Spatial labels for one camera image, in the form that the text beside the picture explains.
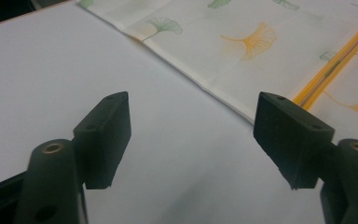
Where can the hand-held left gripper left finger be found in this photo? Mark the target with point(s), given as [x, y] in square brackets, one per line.
[104, 143]

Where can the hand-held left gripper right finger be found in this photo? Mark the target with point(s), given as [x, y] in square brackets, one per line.
[292, 140]

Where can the white leaf-print cloth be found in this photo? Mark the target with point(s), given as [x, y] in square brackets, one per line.
[261, 56]

